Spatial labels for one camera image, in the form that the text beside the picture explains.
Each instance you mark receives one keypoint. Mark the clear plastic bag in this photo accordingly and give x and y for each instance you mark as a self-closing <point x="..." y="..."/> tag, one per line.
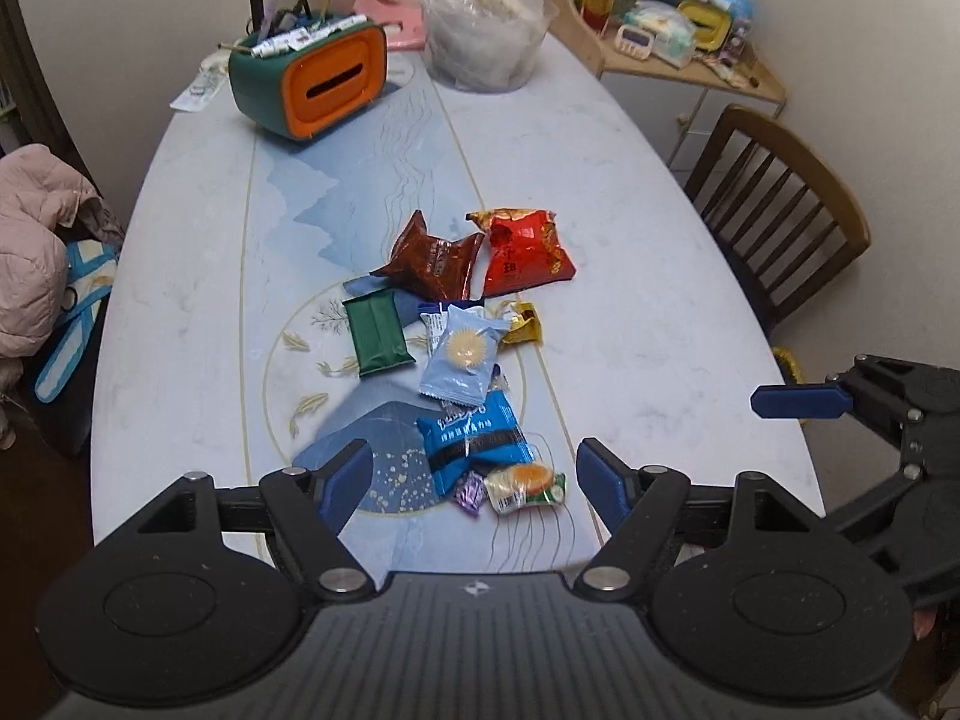
<point x="480" y="37"/>

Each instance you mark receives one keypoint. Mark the gold foil candy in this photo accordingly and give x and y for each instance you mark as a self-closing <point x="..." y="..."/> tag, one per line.
<point x="521" y="326"/>

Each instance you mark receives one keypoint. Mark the brown snack packet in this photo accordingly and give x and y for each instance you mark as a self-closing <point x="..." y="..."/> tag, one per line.
<point x="431" y="259"/>

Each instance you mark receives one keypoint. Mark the blue white striped bag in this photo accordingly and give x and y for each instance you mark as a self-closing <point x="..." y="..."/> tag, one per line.
<point x="75" y="315"/>

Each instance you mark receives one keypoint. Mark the white wipes pack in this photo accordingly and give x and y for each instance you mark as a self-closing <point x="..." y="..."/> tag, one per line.
<point x="660" y="26"/>

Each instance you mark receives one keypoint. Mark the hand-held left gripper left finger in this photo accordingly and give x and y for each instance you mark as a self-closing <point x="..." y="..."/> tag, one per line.
<point x="349" y="480"/>

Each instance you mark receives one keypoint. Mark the green orange tissue box organizer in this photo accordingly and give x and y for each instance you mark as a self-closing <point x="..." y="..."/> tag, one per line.
<point x="330" y="82"/>

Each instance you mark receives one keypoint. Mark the dark blue white-label packet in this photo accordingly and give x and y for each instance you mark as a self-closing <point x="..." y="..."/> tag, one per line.
<point x="433" y="326"/>

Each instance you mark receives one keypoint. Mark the green snack packet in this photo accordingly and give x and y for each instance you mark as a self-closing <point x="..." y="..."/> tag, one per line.
<point x="379" y="334"/>

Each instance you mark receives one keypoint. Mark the light blue cookie packet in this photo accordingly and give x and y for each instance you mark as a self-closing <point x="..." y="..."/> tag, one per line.
<point x="461" y="360"/>

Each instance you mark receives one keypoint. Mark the white tube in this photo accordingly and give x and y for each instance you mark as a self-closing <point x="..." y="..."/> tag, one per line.
<point x="307" y="36"/>

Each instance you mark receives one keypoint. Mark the white paper packet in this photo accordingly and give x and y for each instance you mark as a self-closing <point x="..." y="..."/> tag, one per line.
<point x="196" y="90"/>

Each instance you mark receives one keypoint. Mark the wooden corner shelf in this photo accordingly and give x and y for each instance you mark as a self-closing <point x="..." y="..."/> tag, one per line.
<point x="675" y="71"/>

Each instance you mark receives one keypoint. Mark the green orange candy packet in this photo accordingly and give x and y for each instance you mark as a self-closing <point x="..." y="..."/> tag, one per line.
<point x="525" y="484"/>

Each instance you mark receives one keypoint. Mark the white kitchen timer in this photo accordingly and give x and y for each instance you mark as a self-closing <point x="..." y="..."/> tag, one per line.
<point x="634" y="41"/>

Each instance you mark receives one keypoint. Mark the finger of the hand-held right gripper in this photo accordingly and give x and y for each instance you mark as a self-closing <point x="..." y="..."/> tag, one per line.
<point x="799" y="400"/>
<point x="881" y="506"/>

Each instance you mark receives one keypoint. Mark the pink tissue box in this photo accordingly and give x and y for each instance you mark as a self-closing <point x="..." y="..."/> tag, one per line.
<point x="390" y="19"/>

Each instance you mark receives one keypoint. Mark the blue snack packet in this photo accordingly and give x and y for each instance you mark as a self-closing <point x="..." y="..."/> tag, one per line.
<point x="465" y="450"/>

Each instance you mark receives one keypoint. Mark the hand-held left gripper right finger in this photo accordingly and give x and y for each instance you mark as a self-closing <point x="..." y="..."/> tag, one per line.
<point x="604" y="480"/>

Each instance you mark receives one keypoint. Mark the purple candy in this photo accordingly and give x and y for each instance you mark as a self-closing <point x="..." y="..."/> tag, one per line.
<point x="470" y="495"/>

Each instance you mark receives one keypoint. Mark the yellow foil object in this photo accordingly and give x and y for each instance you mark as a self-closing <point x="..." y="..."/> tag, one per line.
<point x="789" y="367"/>

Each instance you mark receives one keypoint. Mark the red snack packet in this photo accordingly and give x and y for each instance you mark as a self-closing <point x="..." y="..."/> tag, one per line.
<point x="525" y="251"/>

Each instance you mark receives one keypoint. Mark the yellow box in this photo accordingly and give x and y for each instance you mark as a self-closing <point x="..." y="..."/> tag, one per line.
<point x="705" y="26"/>

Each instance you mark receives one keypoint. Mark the pink jacket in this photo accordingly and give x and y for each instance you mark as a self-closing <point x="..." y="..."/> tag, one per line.
<point x="30" y="255"/>

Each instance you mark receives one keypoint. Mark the wooden chair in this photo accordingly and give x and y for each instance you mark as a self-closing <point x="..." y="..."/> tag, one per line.
<point x="780" y="195"/>

